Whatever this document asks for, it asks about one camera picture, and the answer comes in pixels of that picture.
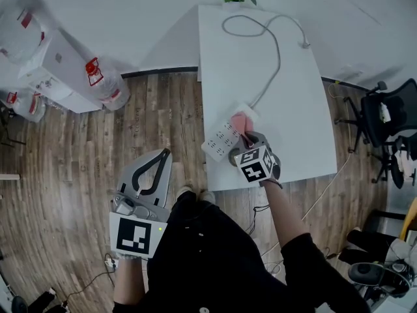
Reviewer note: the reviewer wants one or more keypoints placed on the white water dispenser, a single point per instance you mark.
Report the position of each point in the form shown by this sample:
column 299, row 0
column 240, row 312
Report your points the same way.
column 65, row 64

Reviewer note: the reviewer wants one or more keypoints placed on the person's shoe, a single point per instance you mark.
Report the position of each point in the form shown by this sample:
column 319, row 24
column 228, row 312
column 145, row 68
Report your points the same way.
column 207, row 195
column 185, row 189

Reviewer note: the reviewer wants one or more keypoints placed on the person's black clothing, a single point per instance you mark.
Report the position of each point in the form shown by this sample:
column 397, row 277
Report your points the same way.
column 211, row 266

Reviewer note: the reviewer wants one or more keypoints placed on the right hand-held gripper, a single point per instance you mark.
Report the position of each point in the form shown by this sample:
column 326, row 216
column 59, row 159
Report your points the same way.
column 255, row 165

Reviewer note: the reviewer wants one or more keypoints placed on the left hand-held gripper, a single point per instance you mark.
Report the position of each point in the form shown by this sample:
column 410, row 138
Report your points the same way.
column 133, row 233

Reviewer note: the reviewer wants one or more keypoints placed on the person's right forearm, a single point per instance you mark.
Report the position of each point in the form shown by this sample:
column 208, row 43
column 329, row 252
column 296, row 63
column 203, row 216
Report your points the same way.
column 283, row 214

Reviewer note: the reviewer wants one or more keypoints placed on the black metal stand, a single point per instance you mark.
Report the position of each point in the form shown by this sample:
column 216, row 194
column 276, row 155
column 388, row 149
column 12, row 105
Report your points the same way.
column 5, row 119

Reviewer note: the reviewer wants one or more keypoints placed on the pale pink garment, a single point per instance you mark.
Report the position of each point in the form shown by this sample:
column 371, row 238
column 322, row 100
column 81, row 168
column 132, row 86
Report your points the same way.
column 400, row 162

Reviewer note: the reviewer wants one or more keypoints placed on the clear water bottle on dispenser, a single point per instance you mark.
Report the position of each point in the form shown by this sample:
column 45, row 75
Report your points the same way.
column 23, row 31

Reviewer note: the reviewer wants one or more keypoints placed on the black mesh office chair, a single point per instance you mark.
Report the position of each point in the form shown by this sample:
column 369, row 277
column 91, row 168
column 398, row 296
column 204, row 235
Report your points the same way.
column 378, row 119
column 397, row 174

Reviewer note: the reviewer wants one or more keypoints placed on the white table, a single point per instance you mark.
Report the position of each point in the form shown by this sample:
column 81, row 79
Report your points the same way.
column 299, row 109

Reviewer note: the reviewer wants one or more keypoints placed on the yellow board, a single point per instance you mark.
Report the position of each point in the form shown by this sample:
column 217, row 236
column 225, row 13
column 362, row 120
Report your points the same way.
column 410, row 218

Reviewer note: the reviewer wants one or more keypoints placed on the black grey device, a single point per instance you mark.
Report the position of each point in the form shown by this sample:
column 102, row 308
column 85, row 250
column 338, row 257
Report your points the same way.
column 368, row 274

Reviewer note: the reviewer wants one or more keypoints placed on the person's right shoe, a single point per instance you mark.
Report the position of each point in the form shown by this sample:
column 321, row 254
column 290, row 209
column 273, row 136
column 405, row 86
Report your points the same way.
column 207, row 195

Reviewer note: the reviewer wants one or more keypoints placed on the person's left shoe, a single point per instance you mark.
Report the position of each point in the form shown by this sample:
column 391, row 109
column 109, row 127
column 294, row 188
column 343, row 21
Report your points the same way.
column 185, row 189

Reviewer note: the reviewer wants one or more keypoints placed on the pink cloth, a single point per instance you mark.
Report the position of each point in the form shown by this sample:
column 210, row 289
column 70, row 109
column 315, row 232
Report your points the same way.
column 239, row 121

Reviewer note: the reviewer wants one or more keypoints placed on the white floor power strip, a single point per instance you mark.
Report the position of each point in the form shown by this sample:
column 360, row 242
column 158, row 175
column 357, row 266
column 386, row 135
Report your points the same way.
column 111, row 262

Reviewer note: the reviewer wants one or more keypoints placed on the white wooden bar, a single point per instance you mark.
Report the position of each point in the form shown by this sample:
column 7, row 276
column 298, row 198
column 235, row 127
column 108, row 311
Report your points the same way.
column 9, row 177

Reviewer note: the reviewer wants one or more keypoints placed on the person's left forearm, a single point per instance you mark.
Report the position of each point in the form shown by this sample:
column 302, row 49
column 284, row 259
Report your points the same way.
column 128, row 282

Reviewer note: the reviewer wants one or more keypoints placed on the black stool frame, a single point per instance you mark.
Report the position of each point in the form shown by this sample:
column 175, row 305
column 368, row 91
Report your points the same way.
column 384, row 215

